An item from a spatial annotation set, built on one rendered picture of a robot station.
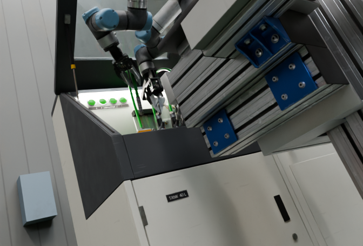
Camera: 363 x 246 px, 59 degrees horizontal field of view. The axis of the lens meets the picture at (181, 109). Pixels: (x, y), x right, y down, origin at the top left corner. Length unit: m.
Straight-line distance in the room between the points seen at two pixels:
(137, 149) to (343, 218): 0.95
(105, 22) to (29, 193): 1.94
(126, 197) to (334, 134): 0.63
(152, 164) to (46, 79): 2.57
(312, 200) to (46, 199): 2.08
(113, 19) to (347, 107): 0.83
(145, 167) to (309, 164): 0.79
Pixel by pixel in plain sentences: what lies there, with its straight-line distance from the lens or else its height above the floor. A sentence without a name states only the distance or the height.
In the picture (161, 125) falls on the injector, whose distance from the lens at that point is 1.51.
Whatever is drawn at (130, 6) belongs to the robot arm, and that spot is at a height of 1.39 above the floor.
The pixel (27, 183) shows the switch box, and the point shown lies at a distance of 2.91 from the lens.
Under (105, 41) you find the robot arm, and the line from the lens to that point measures 1.33.
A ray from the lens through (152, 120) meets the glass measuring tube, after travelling 1.85.
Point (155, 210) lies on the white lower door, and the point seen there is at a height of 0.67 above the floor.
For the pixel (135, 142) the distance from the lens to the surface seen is 1.14.
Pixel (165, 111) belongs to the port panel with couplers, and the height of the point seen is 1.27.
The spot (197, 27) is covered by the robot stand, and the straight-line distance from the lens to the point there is 0.64.
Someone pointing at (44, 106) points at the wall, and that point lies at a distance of 3.40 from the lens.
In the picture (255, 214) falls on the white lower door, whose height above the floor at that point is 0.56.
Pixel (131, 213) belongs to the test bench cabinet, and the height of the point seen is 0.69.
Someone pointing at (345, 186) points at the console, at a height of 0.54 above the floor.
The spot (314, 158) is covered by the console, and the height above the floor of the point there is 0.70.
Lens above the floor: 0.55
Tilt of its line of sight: 21 degrees up
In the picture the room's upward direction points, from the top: 20 degrees counter-clockwise
